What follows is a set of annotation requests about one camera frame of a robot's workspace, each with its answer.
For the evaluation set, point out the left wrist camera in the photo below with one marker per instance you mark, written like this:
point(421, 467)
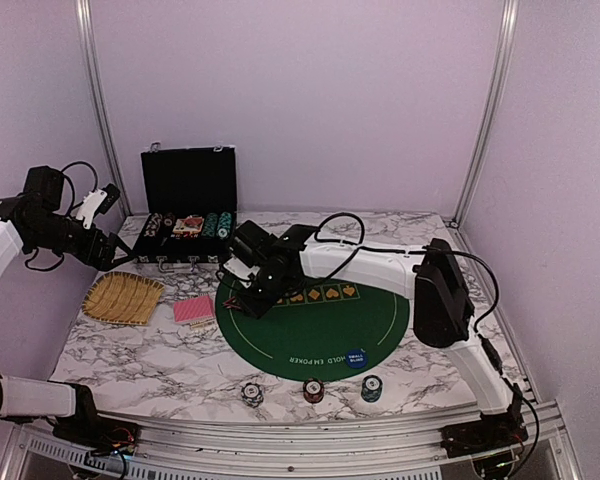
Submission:
point(99, 201)

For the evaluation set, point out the blue white chip stack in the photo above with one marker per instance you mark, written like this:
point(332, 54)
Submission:
point(252, 394)

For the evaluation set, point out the blue gold card box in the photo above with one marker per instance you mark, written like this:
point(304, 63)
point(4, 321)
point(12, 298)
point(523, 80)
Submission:
point(200, 326)

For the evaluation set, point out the black red all-in triangle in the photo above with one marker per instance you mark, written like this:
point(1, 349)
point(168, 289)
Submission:
point(232, 304)

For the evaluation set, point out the green chips row in case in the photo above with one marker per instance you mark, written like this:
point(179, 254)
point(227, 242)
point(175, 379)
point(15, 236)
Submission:
point(210, 225)

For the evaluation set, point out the card deck in case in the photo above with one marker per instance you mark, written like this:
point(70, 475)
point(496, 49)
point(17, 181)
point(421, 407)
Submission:
point(180, 230)

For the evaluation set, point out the right aluminium frame post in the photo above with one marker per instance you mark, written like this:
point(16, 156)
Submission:
point(496, 88)

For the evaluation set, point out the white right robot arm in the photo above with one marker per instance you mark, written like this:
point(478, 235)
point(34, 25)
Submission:
point(429, 277)

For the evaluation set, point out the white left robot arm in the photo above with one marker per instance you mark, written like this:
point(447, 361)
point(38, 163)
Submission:
point(29, 223)

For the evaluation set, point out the blue chips in case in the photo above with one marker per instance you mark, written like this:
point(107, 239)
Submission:
point(152, 225)

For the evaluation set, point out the aluminium frame post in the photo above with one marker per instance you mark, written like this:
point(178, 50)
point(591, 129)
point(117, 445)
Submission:
point(496, 88)
point(89, 50)

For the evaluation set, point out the blue small blind button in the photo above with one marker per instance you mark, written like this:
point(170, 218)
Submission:
point(356, 358)

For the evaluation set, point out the red black chip stack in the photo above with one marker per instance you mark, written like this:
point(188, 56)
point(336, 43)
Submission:
point(313, 390)

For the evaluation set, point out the teal chips row in case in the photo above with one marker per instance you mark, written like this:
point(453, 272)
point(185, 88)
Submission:
point(224, 225)

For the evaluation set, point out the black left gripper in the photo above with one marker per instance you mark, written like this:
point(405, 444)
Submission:
point(101, 261)

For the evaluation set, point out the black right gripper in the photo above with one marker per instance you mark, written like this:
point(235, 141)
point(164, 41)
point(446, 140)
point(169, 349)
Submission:
point(253, 307)

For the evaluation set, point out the aluminium front rail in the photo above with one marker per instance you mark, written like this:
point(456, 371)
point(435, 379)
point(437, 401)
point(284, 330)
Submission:
point(398, 447)

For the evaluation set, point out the black poker chip case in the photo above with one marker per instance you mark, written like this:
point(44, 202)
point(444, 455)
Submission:
point(188, 181)

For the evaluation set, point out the round green poker mat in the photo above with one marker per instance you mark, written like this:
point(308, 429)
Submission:
point(309, 334)

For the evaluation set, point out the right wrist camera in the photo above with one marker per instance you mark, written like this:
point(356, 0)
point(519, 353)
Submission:
point(249, 248)

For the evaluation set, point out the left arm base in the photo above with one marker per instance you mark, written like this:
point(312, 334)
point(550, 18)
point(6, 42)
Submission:
point(101, 434)

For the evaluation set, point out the red-backed card deck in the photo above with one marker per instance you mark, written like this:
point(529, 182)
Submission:
point(195, 310)

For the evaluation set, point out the brown chips in case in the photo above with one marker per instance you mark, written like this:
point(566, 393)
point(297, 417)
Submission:
point(168, 220)

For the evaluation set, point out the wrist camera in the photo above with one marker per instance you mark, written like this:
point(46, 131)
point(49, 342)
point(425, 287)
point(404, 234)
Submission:
point(249, 248)
point(99, 201)

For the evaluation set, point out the woven bamboo tray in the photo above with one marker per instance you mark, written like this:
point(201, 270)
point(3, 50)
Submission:
point(122, 298)

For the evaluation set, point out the left aluminium frame post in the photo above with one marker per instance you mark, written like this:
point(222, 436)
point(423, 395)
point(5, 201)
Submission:
point(89, 50)

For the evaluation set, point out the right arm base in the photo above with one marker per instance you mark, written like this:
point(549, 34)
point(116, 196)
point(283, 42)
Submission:
point(488, 433)

